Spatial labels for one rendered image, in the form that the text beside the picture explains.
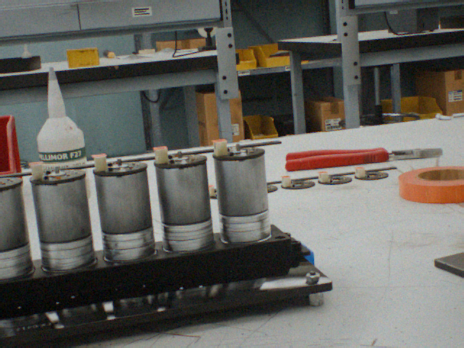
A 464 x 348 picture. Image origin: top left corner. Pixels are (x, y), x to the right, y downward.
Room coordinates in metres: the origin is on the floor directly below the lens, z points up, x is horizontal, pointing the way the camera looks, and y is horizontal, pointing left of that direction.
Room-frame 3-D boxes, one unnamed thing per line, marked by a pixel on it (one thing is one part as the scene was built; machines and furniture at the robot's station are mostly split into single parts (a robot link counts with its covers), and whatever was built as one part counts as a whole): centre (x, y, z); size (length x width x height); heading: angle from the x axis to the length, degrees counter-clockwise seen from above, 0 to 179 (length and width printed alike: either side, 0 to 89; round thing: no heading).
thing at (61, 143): (0.59, 0.12, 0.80); 0.03 x 0.03 x 0.10
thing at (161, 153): (0.36, 0.03, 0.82); 0.01 x 0.01 x 0.01; 13
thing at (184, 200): (0.36, 0.02, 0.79); 0.02 x 0.02 x 0.05
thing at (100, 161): (0.36, 0.06, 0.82); 0.01 x 0.01 x 0.01; 13
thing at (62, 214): (0.35, 0.08, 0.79); 0.02 x 0.02 x 0.05
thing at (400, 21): (3.00, -0.72, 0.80); 0.15 x 0.12 x 0.10; 32
